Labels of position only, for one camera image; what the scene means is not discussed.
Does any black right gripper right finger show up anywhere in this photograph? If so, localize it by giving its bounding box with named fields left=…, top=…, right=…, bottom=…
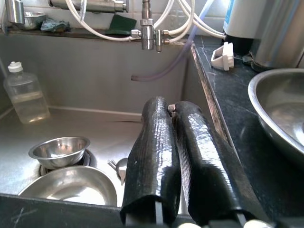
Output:
left=167, top=101, right=270, bottom=226

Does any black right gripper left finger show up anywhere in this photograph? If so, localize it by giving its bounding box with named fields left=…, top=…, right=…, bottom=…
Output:
left=119, top=95, right=181, bottom=226

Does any shallow steel plate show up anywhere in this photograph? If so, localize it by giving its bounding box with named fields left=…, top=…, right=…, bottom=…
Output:
left=18, top=165, right=118, bottom=207

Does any steel spoon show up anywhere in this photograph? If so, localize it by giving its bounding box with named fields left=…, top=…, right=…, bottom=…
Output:
left=115, top=157, right=129, bottom=185

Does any steel fork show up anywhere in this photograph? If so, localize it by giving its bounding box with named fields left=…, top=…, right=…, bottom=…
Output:
left=107, top=159, right=125, bottom=186

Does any small steel bowl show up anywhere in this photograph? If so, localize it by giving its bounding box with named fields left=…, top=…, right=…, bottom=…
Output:
left=28, top=136, right=91, bottom=170

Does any stainless steel sink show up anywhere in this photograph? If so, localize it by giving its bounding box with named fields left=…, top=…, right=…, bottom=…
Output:
left=0, top=32, right=235, bottom=216

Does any large steel bowl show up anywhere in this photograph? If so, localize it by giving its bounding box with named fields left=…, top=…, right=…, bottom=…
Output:
left=247, top=68, right=304, bottom=165

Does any clear purple plastic tube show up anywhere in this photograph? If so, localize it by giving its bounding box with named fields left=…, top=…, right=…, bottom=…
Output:
left=131, top=0, right=215, bottom=83

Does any chrome faucet valve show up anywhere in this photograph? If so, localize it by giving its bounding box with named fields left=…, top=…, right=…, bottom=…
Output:
left=130, top=0, right=171, bottom=53

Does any green scrub pad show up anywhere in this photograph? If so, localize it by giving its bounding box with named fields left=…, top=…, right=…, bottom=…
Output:
left=104, top=14, right=138, bottom=37

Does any clear plastic bottle white cap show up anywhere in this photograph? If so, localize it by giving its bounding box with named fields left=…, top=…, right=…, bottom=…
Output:
left=3, top=61, right=51, bottom=125

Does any white water filter blue label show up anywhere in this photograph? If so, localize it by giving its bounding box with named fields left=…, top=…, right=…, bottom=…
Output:
left=222, top=0, right=270, bottom=56

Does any tall steel canister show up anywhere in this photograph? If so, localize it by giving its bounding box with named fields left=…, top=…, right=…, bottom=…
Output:
left=251, top=0, right=304, bottom=72

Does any chrome horizontal tap pipe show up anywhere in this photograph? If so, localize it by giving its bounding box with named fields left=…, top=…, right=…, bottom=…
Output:
left=48, top=0, right=129, bottom=14

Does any blue dish cloth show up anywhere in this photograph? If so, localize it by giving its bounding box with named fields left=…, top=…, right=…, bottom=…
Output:
left=40, top=18, right=72, bottom=33

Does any steel bowl on ledge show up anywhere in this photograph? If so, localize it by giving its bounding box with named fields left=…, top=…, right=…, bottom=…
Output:
left=16, top=11, right=47, bottom=30

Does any steel cup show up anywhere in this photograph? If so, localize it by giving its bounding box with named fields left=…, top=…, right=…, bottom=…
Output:
left=4, top=0, right=26, bottom=25

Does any white plastic bracket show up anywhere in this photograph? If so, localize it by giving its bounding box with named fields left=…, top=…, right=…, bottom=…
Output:
left=210, top=41, right=235, bottom=71

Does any white water hose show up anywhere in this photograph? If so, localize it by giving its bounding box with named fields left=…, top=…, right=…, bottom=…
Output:
left=153, top=0, right=196, bottom=45
left=65, top=0, right=133, bottom=42
left=178, top=0, right=226, bottom=40

